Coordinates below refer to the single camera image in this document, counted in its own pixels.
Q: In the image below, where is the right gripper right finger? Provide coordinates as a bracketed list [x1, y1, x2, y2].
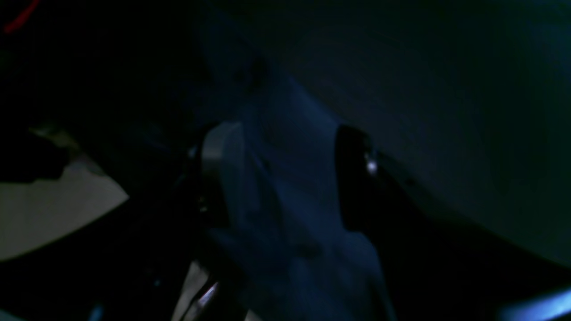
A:
[335, 125, 570, 321]

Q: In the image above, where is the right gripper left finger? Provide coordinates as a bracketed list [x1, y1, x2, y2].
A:
[1, 122, 244, 321]

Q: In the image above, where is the red black clamp right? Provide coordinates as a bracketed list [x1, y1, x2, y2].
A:
[1, 0, 41, 34]

